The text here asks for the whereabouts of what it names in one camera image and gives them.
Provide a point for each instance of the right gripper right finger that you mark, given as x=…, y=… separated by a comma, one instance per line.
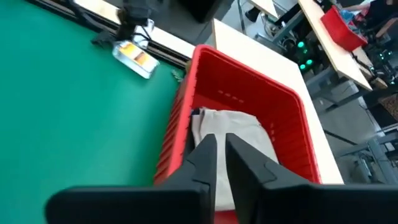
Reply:
x=311, y=205

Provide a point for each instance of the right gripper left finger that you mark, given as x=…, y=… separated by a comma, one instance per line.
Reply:
x=140, y=205

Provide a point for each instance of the tan garment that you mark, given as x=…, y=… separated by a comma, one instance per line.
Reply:
x=236, y=130

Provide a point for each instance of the red plastic laundry bin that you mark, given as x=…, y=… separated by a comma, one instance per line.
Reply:
x=248, y=87

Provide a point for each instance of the light wooden background table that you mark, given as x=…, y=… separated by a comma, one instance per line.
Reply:
x=332, y=46

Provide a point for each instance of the red background tray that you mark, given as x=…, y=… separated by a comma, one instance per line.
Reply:
x=340, y=29

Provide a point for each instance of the person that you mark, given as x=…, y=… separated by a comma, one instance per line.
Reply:
x=376, y=7

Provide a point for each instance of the grey metal desk frame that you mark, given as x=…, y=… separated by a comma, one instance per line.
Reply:
x=373, y=149

